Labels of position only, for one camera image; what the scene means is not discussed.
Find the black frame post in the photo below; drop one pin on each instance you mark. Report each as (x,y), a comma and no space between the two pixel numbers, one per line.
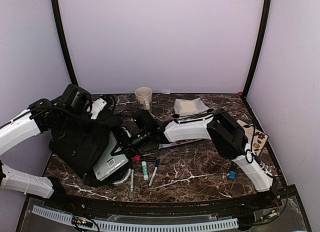
(258,47)
(63,41)

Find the black front rail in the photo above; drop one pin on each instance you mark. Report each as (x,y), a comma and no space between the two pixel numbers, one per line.
(242,207)

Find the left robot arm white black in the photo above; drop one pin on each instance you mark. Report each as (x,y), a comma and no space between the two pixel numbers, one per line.
(39,118)

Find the black student backpack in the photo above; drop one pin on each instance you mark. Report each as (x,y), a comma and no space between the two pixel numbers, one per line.
(81,146)

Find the blue cap black marker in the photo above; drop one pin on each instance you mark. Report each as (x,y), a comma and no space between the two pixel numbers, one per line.
(232,175)

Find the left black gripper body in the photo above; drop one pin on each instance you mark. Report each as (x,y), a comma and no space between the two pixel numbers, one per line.
(72,122)

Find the cream ceramic mug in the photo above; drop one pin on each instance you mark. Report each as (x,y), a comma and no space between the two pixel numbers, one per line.
(144,97)

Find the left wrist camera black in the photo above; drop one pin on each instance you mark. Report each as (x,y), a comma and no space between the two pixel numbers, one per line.
(75,100)

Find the clear bag with sandwich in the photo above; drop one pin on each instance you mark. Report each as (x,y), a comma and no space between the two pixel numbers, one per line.
(185,108)

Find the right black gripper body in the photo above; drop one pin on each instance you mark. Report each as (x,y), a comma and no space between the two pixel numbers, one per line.
(137,141)

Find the pink cap black marker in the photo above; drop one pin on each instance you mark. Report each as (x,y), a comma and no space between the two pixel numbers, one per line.
(140,158)

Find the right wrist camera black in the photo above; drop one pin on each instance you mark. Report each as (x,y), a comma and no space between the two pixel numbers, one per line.
(145,121)

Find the right black frame post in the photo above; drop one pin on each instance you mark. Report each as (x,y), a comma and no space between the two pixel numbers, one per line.
(258,47)

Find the white cable duct strip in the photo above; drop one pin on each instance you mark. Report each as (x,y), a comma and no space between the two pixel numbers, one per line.
(97,225)

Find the grey notebook with barcode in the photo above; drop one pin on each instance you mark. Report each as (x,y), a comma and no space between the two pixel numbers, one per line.
(108,164)

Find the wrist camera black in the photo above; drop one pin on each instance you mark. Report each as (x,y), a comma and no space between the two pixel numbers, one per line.
(75,100)
(145,121)

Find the white clear pen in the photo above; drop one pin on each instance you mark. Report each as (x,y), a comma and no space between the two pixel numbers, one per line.
(131,192)

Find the blue cap white marker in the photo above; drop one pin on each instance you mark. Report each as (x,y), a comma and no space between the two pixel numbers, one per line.
(154,174)

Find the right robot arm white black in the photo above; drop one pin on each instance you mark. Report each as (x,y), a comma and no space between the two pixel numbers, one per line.
(226,134)

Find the white glue stick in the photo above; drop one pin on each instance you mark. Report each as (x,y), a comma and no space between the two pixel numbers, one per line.
(144,170)

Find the floral square plate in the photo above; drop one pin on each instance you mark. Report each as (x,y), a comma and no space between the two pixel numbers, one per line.
(259,138)

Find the dog picture book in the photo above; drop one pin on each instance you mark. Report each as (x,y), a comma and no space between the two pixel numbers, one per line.
(177,143)

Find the left black frame post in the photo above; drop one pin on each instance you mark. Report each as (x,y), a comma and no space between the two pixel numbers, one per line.
(63,41)

